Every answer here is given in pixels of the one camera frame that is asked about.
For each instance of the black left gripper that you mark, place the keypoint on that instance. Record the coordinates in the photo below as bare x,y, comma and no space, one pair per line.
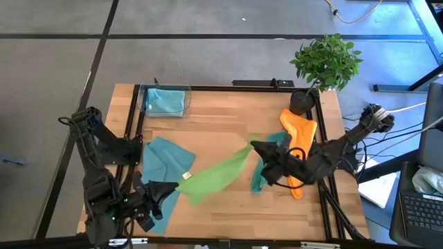
149,200

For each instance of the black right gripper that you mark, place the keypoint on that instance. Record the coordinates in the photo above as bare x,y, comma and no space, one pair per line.
287,166

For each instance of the teal microfiber towel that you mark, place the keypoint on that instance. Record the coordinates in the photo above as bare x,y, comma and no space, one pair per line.
257,180

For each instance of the light blue microfiber towel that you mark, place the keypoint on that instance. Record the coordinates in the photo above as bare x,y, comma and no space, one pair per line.
162,159

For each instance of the orange microfiber towel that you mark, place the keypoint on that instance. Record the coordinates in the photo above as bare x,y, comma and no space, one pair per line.
301,131

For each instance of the green microfiber towel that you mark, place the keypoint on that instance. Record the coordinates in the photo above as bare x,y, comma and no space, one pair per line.
214,176

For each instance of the pale blue microfiber towel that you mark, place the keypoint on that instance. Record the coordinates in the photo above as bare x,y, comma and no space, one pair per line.
164,102

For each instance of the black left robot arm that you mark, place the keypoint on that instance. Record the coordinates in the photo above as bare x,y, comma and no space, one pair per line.
98,186

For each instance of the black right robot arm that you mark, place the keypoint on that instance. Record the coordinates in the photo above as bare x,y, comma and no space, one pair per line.
346,141

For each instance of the black flat bar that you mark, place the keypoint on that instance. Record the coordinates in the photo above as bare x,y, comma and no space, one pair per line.
256,83

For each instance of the clear plastic bin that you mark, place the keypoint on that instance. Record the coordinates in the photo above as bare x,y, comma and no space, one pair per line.
141,100

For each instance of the green plant in black pot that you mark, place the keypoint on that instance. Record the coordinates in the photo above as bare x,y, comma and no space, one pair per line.
327,62

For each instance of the white flat box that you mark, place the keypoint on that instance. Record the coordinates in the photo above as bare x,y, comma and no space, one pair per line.
377,190

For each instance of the black crossbeam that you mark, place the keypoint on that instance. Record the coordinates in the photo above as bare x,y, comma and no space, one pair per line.
52,241

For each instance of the black desk leg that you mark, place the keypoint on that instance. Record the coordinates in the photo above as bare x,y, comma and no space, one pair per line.
391,88

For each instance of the grey floor item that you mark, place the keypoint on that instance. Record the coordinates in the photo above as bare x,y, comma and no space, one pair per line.
12,159

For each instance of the pale crumpled cloth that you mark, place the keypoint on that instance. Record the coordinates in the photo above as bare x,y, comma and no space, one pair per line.
427,180

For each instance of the black laptop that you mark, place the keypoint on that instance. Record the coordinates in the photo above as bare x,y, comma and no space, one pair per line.
422,211

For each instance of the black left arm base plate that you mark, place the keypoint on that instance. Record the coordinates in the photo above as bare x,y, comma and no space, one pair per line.
133,159

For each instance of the silver metal bracket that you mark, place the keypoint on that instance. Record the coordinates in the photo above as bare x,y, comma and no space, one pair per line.
133,241
320,245

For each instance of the black aluminium table frame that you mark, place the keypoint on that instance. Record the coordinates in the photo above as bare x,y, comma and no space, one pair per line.
221,88

